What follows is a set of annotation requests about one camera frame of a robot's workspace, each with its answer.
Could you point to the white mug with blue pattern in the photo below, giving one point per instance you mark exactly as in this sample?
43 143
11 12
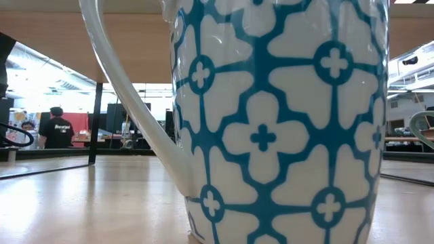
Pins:
271 135

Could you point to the green mug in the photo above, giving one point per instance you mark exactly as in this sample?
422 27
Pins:
412 127

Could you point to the wooden background table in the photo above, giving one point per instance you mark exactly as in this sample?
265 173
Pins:
101 138

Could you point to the person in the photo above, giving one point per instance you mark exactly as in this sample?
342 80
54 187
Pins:
28 130
57 130

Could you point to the wooden shelf riser black legs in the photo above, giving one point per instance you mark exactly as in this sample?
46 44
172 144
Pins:
51 34

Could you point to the long wooden workbench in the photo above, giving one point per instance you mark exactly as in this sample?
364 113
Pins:
407 139

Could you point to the colourful printed poster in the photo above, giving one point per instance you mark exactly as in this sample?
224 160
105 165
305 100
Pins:
17 117

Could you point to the black ceiling device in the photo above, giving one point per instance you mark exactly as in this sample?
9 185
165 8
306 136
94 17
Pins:
410 61

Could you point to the small grey post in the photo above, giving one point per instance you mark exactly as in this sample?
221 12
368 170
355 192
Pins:
12 155

